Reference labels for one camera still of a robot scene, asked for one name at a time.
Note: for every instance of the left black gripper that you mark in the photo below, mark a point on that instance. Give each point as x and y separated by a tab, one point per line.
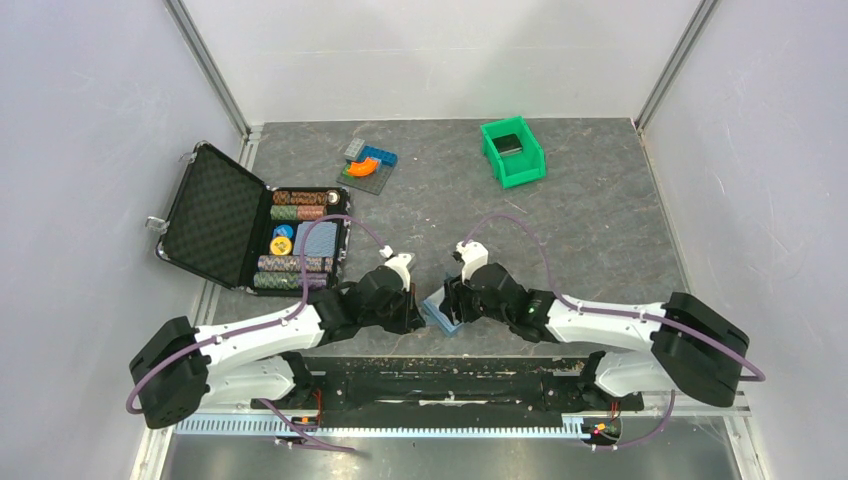
411	317

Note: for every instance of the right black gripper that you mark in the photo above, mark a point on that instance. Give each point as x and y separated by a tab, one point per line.
456	293

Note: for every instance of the blue leather card holder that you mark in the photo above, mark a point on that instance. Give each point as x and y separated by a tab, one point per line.
438	309

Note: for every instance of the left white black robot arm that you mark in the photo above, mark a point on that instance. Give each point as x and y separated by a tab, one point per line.
182	368

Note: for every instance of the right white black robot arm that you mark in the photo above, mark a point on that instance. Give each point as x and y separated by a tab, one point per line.
681	344

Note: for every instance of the blue playing card deck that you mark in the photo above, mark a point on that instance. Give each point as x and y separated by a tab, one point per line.
321	241

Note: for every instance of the yellow poker chip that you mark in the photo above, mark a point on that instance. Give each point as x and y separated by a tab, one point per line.
281	246

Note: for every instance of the white dealer button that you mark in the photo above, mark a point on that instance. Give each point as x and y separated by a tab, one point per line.
333	197

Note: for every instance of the poker chip row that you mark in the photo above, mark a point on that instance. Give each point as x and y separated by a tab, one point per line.
289	281
290	264
297	213
298	198

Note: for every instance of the grey lego baseplate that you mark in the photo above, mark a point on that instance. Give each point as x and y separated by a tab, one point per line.
372	184

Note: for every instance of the blue poker chip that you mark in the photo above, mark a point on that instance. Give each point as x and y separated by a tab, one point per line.
283	230

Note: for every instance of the bottom poker chip row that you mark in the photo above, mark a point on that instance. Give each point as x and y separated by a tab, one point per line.
289	281

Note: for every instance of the green plastic bin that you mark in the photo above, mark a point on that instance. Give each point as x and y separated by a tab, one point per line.
519	169

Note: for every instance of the orange curved lego piece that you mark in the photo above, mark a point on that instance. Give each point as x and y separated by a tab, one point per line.
362	168

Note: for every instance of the blue lego brick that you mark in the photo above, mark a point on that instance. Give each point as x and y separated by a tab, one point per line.
385	157

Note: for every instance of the top poker chip row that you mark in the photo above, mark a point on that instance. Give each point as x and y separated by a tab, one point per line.
298	198

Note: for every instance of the black object in bin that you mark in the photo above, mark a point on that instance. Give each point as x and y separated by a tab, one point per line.
508	145

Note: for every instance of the grey lego brick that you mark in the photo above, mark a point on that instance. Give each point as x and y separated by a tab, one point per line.
354	150

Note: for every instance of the black poker chip case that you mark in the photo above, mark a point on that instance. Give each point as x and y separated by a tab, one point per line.
219	223

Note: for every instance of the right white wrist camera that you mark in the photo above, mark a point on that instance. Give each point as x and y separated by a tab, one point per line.
472	256

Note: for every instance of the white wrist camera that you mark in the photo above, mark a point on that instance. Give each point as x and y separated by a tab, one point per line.
401	263
472	256

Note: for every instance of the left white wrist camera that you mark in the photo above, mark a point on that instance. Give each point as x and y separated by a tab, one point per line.
401	263

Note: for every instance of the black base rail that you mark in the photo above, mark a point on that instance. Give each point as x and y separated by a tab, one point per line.
448	392

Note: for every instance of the white toothed cable strip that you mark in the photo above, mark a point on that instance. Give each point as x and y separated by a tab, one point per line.
268	424

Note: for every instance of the right aluminium corner post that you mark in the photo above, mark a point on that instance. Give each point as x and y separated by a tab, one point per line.
675	62

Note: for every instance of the aluminium corner post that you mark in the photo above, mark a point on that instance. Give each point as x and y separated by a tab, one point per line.
675	62
204	59

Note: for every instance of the left aluminium corner post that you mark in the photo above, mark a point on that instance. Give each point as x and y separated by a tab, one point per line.
204	59

